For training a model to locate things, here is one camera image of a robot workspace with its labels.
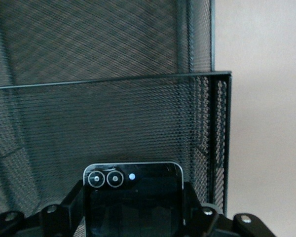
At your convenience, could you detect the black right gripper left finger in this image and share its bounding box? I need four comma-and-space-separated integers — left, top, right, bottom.
0, 179, 87, 237

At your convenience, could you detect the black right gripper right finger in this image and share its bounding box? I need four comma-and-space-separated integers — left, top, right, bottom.
180, 181, 282, 237

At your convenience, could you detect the small black flip phone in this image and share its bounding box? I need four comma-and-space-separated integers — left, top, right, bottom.
82, 161, 185, 237

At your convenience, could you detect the black mesh two-tier tray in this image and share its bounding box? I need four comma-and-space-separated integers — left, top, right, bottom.
0, 0, 233, 218

